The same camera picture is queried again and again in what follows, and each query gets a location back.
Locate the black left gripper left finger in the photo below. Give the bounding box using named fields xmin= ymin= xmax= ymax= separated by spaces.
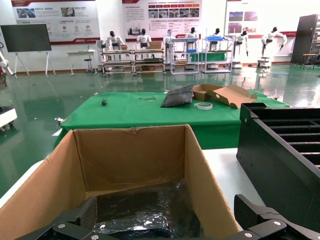
xmin=14 ymin=196 xmax=106 ymax=240

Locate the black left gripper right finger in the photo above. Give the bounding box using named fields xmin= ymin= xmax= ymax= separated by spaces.
xmin=224 ymin=193 xmax=320 ymax=240

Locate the pile of bagged graphics cards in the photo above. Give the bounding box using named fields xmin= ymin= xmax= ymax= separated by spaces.
xmin=96 ymin=178 xmax=201 ymax=238

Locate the black slotted plastic container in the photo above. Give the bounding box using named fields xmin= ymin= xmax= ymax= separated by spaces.
xmin=236 ymin=102 xmax=320 ymax=232

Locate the large open brown cardboard box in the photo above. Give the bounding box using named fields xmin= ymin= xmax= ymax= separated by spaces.
xmin=0 ymin=124 xmax=242 ymax=240

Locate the small open cardboard box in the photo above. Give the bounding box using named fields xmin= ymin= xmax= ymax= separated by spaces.
xmin=192 ymin=83 xmax=258 ymax=110

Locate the green tablecloth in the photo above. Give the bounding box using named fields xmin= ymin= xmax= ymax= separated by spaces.
xmin=53 ymin=89 xmax=291 ymax=151

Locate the white tape roll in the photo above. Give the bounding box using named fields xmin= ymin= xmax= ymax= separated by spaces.
xmin=194 ymin=101 xmax=214 ymax=111

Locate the white wheeled cart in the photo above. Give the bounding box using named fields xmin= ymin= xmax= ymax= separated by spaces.
xmin=0 ymin=104 xmax=18 ymax=133

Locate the black stool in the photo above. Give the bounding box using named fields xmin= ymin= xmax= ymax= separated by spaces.
xmin=83 ymin=58 xmax=94 ymax=75

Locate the low grey conveyor rack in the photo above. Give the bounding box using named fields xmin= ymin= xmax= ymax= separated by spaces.
xmin=133 ymin=48 xmax=166 ymax=76
xmin=100 ymin=49 xmax=136 ymax=76

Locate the tall white shelf rack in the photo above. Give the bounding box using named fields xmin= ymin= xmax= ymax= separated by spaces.
xmin=201 ymin=35 xmax=233 ymax=74
xmin=169 ymin=37 xmax=200 ymax=75

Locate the white desk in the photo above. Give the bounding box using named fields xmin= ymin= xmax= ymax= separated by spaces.
xmin=66 ymin=49 xmax=99 ymax=77

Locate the small green rack cloth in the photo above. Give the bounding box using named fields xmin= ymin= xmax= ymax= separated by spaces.
xmin=189 ymin=52 xmax=227 ymax=63

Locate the small wooden table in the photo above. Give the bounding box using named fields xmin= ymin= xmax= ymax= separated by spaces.
xmin=299 ymin=53 xmax=318 ymax=70

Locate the white humanoid robot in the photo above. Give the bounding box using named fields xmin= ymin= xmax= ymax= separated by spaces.
xmin=103 ymin=30 xmax=126 ymax=61
xmin=209 ymin=27 xmax=223 ymax=51
xmin=231 ymin=30 xmax=250 ymax=70
xmin=136 ymin=28 xmax=153 ymax=51
xmin=184 ymin=26 xmax=200 ymax=51
xmin=257 ymin=26 xmax=288 ymax=68

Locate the dark tall cabinet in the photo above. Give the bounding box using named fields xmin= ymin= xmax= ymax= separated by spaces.
xmin=290 ymin=14 xmax=320 ymax=65

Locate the black display on stand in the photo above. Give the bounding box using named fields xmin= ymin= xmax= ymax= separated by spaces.
xmin=0 ymin=23 xmax=57 ymax=77

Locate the wall poster with landscape photos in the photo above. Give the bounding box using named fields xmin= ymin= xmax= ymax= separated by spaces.
xmin=224 ymin=0 xmax=301 ymax=38

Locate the wall poster with round icons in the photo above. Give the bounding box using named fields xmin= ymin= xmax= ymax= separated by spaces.
xmin=11 ymin=0 xmax=101 ymax=46

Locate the wall poster with photo row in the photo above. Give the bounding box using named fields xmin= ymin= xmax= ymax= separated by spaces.
xmin=121 ymin=0 xmax=203 ymax=43

